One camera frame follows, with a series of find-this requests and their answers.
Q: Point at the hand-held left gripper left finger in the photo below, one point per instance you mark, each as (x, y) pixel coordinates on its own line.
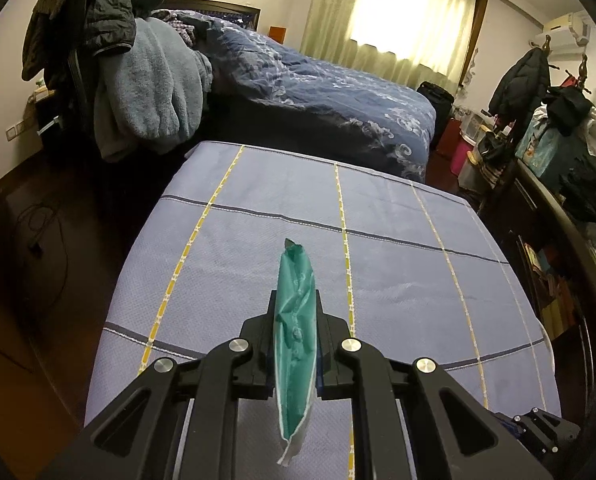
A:
(255, 360)

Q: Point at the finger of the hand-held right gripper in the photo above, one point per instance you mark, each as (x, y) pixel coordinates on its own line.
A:
(542, 430)

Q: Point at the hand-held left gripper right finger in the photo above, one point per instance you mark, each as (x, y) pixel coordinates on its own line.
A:
(335, 360)

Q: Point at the green and white wrapper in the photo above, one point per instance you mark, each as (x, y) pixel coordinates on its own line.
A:
(295, 350)

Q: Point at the blue checked tablecloth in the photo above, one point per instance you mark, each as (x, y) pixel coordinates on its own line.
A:
(278, 240)

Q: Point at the dark wooden cabinet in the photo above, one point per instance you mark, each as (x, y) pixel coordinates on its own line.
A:
(552, 240)

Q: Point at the pink bin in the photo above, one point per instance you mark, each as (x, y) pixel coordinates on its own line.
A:
(461, 156)

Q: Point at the pile of dark clothes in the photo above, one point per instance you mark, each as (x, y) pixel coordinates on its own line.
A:
(587, 185)

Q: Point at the black suitcase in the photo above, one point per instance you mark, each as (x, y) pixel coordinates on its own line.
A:
(435, 110)

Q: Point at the bed with blue duvet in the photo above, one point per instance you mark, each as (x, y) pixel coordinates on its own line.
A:
(328, 90)

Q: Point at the teal printed bag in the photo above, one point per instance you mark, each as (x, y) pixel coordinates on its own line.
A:
(537, 147)

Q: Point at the light blue fleece blanket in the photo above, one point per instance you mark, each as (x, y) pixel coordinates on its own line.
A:
(148, 90)

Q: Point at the wooden nightstand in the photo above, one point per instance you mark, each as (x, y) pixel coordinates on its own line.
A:
(48, 110)

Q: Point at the small orange box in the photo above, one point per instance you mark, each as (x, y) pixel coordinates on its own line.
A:
(277, 34)

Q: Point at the black hanging coat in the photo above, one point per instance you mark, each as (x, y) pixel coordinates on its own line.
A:
(520, 85)

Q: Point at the pale green curtain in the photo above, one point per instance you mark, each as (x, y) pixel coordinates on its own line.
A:
(338, 10)

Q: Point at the dark wooden headboard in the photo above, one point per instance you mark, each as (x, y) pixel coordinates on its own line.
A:
(213, 7)

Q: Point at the dark padded jacket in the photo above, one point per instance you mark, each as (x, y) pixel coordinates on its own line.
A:
(93, 10)

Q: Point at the white air conditioner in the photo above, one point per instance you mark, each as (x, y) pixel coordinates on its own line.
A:
(567, 30)

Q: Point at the wall socket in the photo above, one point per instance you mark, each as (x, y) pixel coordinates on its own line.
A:
(14, 131)

